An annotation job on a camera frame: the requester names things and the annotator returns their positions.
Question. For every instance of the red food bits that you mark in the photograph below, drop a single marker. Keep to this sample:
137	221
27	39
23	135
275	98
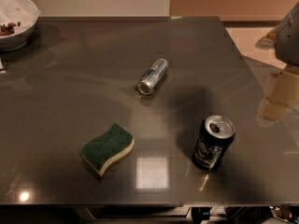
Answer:
8	29

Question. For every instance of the green yellow sponge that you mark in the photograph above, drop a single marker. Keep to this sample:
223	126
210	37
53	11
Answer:
109	147

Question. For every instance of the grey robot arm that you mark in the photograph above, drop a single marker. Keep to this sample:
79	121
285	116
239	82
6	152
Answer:
286	47

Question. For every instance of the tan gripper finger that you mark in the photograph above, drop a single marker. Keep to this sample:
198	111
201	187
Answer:
282	88
270	111

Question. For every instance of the white bowl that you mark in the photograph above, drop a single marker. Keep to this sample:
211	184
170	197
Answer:
24	14

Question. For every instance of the dark blue upright can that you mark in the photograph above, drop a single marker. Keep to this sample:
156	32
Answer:
216	134

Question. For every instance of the silver blue redbull can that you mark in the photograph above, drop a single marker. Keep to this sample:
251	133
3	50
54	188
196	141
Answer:
148	83

